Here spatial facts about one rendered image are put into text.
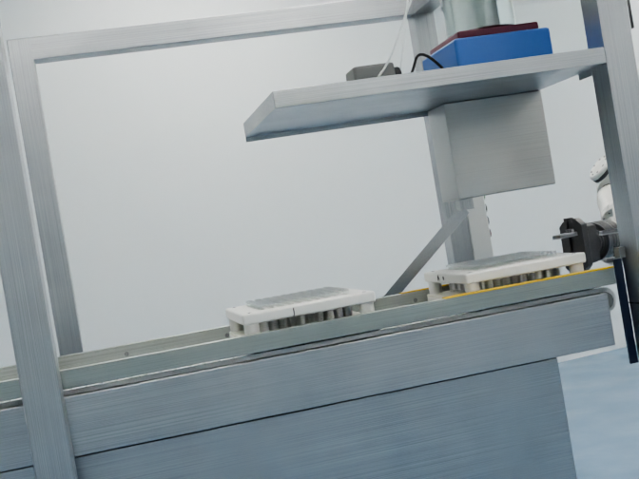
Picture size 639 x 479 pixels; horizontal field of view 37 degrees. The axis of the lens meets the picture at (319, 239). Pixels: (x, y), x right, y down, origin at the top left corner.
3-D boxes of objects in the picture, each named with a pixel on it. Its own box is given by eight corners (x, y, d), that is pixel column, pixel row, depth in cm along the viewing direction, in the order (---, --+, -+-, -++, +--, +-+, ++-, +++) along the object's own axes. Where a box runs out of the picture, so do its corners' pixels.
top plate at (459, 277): (424, 281, 199) (422, 272, 199) (532, 262, 205) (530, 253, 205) (466, 284, 175) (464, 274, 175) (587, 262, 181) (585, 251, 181)
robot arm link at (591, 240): (587, 215, 204) (614, 210, 213) (549, 220, 211) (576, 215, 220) (596, 273, 205) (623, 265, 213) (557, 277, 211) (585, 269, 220)
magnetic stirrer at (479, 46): (511, 84, 207) (504, 43, 207) (555, 64, 186) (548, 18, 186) (424, 96, 203) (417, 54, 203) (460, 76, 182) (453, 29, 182)
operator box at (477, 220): (474, 266, 288) (460, 181, 288) (495, 266, 271) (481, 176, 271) (455, 269, 287) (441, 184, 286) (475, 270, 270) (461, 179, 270)
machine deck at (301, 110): (521, 103, 211) (518, 85, 211) (608, 68, 174) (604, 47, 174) (245, 142, 198) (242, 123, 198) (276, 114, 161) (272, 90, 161)
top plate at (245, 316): (343, 296, 196) (341, 287, 196) (377, 301, 172) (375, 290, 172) (226, 318, 191) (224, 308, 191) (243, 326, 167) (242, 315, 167)
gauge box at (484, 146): (534, 187, 211) (520, 98, 211) (556, 183, 201) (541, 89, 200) (441, 202, 206) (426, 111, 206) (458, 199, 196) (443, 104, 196)
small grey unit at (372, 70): (396, 96, 195) (392, 67, 195) (407, 89, 188) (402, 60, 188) (349, 103, 193) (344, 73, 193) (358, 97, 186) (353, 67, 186)
